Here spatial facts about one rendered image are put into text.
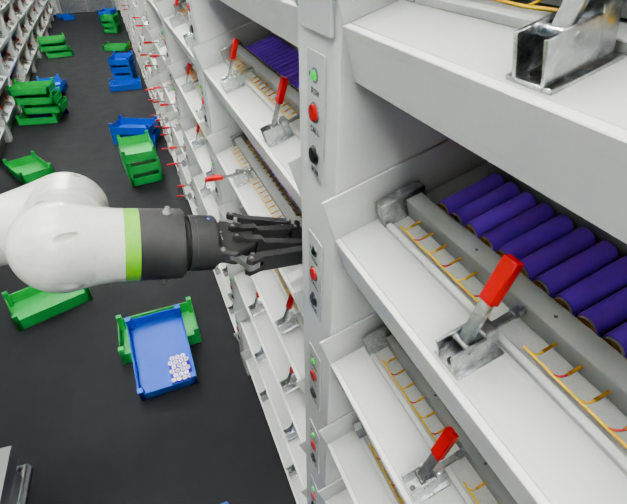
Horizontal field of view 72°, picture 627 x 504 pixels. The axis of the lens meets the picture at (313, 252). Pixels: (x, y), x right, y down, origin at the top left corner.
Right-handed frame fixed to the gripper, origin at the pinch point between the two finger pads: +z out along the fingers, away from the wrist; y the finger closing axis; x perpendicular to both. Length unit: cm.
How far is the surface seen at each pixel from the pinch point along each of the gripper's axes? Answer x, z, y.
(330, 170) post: 17.8, -10.1, 15.0
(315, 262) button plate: 4.6, -7.3, 11.9
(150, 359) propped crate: -98, -17, -71
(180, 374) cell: -94, -8, -58
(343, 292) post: 3.3, -5.2, 16.3
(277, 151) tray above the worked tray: 11.4, -7.5, -5.7
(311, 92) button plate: 23.7, -11.8, 10.8
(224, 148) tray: -7, -2, -53
